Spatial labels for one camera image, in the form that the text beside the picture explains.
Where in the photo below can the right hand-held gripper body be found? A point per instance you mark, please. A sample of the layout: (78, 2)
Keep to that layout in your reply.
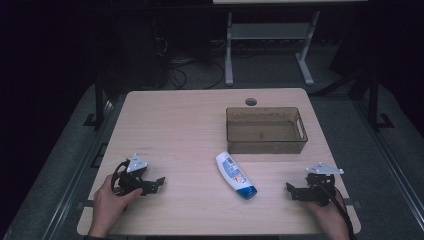
(321, 191)

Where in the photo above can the white bottle with blue cap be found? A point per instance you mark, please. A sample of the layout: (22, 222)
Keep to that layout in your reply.
(233, 173)

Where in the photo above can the black metal post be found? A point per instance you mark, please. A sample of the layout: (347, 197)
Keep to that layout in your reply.
(99, 100)
(373, 100)

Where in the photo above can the person's right hand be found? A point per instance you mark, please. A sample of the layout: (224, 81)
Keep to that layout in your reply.
(328, 220)

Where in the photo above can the brown translucent plastic bin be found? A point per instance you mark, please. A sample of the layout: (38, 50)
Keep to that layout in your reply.
(266, 133)

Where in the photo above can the person's left hand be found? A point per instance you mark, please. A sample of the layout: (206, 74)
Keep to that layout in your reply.
(106, 206)

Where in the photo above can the grey metal desk frame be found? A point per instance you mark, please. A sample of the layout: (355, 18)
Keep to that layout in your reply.
(266, 31)

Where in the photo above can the dark grey table bracket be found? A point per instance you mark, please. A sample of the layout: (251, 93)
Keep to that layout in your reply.
(355, 203)
(85, 204)

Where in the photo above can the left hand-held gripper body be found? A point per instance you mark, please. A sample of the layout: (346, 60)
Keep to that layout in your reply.
(136, 164)

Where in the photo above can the metal frame rail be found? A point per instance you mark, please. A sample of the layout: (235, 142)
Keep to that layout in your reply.
(73, 180)
(393, 166)

